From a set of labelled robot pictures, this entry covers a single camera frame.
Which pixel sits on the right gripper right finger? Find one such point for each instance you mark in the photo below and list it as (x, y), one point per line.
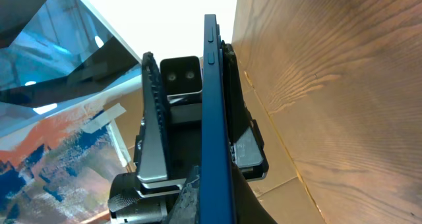
(248, 209)

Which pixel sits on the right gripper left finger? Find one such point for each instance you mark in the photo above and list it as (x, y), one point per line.
(187, 206)

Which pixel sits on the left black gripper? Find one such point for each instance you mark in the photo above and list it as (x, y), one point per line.
(168, 145)

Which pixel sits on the blue Galaxy smartphone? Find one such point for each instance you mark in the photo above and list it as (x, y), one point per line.
(216, 189)

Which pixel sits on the colourful painted board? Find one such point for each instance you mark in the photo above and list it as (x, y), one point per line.
(60, 169)

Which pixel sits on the cardboard panel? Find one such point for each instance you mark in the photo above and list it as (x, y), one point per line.
(281, 193)

